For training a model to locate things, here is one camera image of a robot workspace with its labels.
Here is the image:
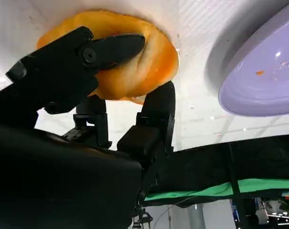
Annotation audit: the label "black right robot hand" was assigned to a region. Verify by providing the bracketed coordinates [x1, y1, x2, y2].
[0, 25, 176, 229]

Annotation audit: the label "orange and white bread roll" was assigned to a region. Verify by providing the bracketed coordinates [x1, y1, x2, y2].
[36, 9, 180, 105]

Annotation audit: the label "black backdrop cloth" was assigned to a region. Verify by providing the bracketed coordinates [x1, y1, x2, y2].
[144, 135, 289, 198]

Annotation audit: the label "black stand pole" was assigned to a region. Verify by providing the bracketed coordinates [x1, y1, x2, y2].
[227, 143, 249, 229]

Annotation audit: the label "green cloth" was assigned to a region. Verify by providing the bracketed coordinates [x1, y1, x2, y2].
[144, 178, 289, 201]

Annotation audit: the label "lilac plate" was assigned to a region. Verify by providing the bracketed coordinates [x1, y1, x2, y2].
[217, 0, 289, 117]

